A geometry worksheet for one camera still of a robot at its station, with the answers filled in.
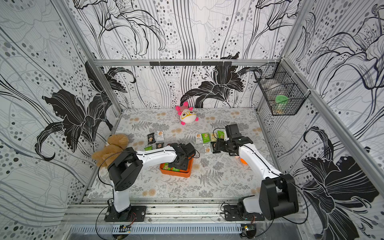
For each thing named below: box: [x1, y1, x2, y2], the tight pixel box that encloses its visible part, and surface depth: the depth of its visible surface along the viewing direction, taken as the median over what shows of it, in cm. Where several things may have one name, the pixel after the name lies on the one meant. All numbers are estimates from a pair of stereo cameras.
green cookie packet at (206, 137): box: [201, 133, 212, 144], surface depth 103 cm
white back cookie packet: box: [203, 143, 211, 154], surface depth 97 cm
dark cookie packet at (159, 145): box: [156, 142, 164, 149], surface depth 100 cm
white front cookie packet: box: [156, 130, 165, 142], surface depth 103 cm
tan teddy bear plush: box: [91, 134, 129, 168], surface depth 90 cm
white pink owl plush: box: [175, 101, 199, 126], surface depth 110 cm
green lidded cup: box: [274, 95, 289, 114], surface depth 80 cm
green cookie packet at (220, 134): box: [217, 130, 225, 140], surface depth 106 cm
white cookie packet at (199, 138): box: [195, 133, 203, 144], surface depth 103 cm
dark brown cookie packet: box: [147, 132, 156, 145], surface depth 103 cm
